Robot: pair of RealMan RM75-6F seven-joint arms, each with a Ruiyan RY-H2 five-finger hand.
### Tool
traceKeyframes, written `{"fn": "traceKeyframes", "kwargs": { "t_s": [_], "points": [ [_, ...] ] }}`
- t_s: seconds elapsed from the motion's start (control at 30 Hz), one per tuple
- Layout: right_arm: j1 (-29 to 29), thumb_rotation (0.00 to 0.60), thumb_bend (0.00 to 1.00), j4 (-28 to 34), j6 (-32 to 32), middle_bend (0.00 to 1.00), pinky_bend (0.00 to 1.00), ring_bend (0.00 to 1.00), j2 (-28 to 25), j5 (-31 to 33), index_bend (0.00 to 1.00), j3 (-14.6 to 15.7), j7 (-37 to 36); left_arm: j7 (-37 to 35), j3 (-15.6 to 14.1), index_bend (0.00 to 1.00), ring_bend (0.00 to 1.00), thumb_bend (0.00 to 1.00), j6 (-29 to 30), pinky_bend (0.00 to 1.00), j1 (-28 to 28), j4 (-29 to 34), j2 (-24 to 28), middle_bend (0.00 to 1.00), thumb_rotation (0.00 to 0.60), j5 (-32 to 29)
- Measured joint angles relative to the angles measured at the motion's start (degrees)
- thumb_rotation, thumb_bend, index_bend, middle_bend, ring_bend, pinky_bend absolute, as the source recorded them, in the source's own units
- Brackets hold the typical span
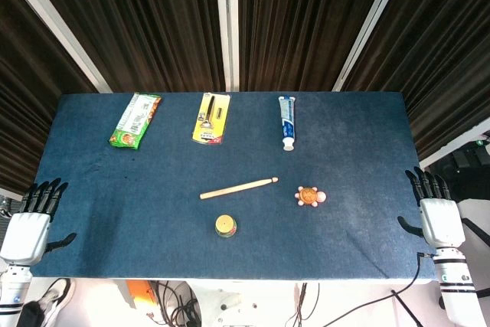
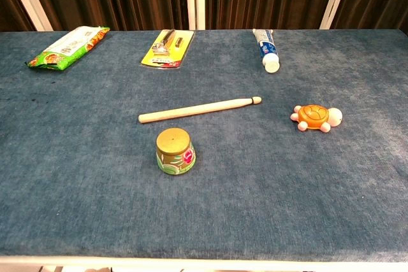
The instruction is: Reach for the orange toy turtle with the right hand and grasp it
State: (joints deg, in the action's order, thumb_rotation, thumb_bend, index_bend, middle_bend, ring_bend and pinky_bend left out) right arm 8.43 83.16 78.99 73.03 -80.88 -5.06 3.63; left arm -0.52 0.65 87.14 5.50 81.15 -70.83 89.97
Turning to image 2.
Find small orange object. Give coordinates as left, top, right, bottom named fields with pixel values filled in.
left=290, top=103, right=344, bottom=133

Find wooden drumstick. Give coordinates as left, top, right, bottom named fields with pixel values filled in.
left=138, top=96, right=263, bottom=124

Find blue table cloth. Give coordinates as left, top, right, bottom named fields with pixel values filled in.
left=0, top=29, right=408, bottom=262

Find razor in yellow blister pack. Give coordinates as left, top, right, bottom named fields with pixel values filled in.
left=140, top=29, right=195, bottom=70

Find white blue toothpaste tube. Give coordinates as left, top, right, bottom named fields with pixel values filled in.
left=252, top=28, right=281, bottom=74

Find green snack packet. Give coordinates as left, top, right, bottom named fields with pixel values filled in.
left=25, top=25, right=111, bottom=71

